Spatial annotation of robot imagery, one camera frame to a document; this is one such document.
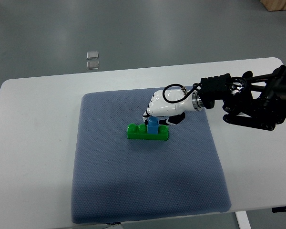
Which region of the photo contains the small blue block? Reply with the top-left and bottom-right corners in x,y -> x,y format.
147,116 -> 159,135

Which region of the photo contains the wooden box corner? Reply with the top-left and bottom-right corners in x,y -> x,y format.
260,0 -> 286,11

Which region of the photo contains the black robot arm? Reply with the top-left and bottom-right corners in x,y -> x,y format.
193,65 -> 286,131

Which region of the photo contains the black table control panel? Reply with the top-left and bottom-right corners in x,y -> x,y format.
272,206 -> 286,213

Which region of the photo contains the blue-grey textured mat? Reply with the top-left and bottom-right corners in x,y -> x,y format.
71,89 -> 231,224

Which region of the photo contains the upper metal floor plate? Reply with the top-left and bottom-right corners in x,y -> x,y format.
86,51 -> 99,60

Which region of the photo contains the long green block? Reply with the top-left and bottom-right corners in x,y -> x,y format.
127,124 -> 169,141

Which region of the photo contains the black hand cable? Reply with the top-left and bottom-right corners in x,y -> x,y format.
163,83 -> 202,104

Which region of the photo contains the white table leg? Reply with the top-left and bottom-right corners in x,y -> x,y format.
235,211 -> 251,229

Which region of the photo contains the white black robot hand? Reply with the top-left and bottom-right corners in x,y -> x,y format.
143,89 -> 203,125

